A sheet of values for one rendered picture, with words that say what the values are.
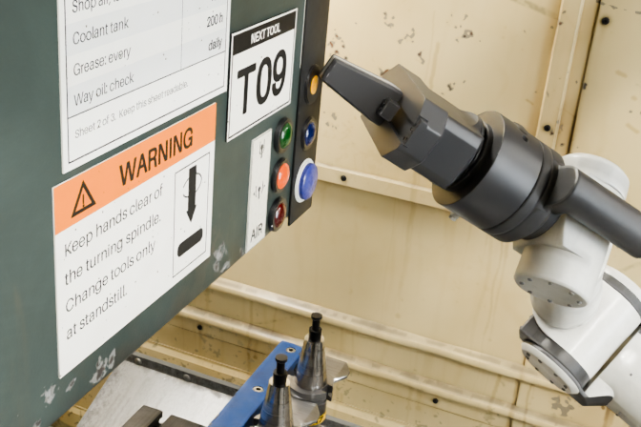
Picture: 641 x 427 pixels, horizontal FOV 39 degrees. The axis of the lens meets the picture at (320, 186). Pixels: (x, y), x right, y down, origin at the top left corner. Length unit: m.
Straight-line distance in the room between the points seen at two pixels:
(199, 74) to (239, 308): 1.22
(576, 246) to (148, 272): 0.37
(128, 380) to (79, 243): 1.44
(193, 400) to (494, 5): 0.97
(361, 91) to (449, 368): 0.98
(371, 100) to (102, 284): 0.29
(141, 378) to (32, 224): 1.47
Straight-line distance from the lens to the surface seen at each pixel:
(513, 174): 0.71
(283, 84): 0.64
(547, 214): 0.73
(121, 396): 1.87
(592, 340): 1.00
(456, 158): 0.68
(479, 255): 1.49
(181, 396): 1.84
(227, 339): 1.76
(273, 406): 1.11
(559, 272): 0.75
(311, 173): 0.71
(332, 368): 1.27
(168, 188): 0.52
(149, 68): 0.47
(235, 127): 0.58
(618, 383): 1.02
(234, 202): 0.61
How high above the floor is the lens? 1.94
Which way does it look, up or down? 23 degrees down
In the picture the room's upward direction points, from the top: 5 degrees clockwise
